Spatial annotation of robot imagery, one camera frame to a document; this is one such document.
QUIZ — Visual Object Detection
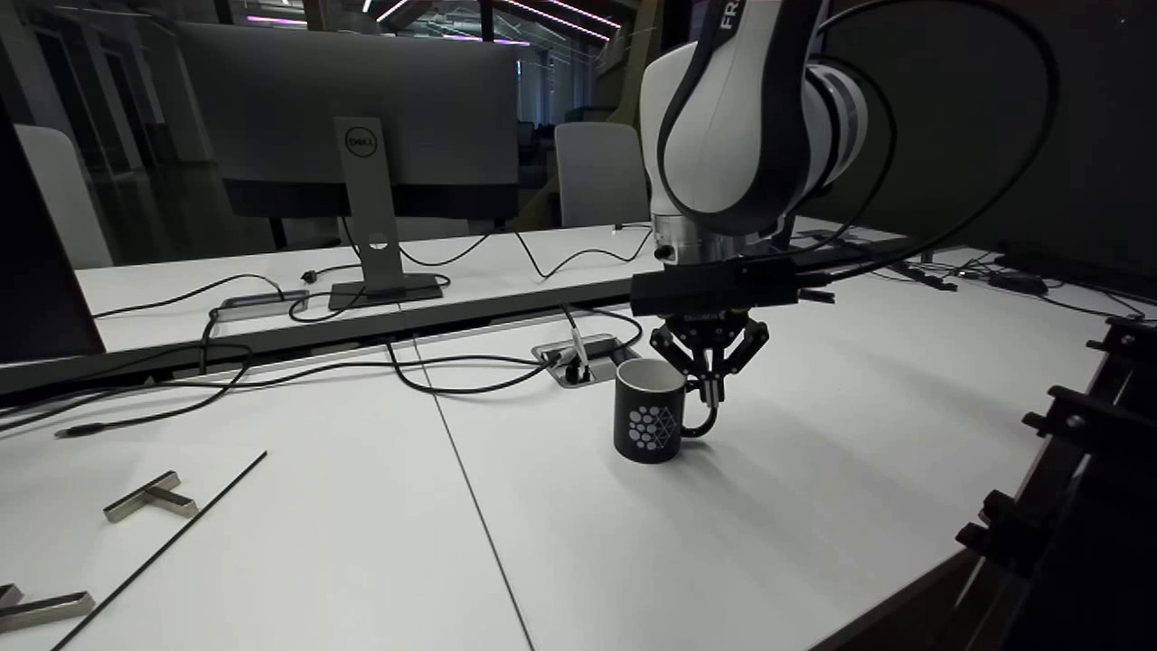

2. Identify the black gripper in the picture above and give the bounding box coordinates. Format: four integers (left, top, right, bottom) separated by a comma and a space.
653, 307, 773, 409

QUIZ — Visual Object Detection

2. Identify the black desk divider rail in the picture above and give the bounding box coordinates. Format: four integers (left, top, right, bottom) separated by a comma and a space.
0, 231, 926, 409

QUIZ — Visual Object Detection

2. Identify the metal T bracket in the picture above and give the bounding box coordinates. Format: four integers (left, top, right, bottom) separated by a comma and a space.
100, 466, 200, 526

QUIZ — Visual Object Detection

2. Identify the Dell monitor with silver stand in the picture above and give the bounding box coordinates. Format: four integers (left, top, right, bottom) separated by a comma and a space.
174, 17, 525, 315

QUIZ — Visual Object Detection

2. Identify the black docking hub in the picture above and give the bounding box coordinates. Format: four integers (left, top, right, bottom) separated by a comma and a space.
217, 286, 313, 315

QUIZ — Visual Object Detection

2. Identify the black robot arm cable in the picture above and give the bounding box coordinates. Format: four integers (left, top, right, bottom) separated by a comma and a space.
791, 0, 1063, 286

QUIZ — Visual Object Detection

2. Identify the white chair back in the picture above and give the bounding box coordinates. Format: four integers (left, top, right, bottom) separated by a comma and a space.
9, 120, 118, 272
554, 120, 649, 227

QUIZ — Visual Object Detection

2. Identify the black cable adapter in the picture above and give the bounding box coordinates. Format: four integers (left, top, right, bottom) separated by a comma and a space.
889, 258, 963, 293

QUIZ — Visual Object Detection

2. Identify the flat metal bracket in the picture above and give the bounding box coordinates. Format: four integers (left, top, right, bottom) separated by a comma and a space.
0, 584, 96, 632

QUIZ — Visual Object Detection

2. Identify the black flat device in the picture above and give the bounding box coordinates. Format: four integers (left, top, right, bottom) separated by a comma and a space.
988, 263, 1053, 302

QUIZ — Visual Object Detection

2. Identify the dark flat panel screen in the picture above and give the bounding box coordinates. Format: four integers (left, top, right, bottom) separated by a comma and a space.
0, 105, 109, 366

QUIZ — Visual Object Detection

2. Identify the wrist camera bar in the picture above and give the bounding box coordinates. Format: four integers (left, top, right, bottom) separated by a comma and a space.
628, 249, 840, 324

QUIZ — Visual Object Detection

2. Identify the black mug with white print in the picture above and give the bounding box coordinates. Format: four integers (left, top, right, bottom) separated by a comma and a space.
611, 354, 723, 466

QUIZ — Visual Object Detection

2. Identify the black clamp rack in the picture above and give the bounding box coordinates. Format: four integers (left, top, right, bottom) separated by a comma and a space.
955, 315, 1157, 651

